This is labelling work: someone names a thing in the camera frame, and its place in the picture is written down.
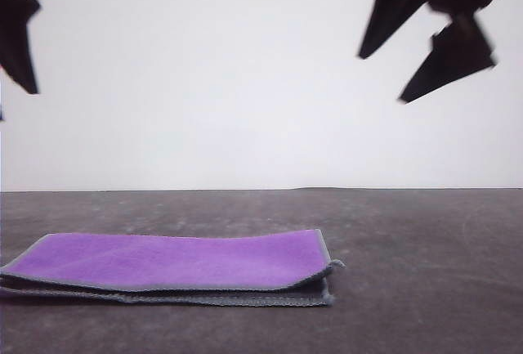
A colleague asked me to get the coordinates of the purple towel with grey hem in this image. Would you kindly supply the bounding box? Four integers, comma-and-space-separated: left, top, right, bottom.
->
0, 229, 346, 308

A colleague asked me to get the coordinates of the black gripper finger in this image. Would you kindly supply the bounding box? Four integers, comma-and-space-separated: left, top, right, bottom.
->
0, 0, 42, 95
359, 0, 430, 60
399, 18, 496, 104

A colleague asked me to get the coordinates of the grey table cloth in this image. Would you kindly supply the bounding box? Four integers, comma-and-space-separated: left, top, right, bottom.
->
0, 186, 523, 354

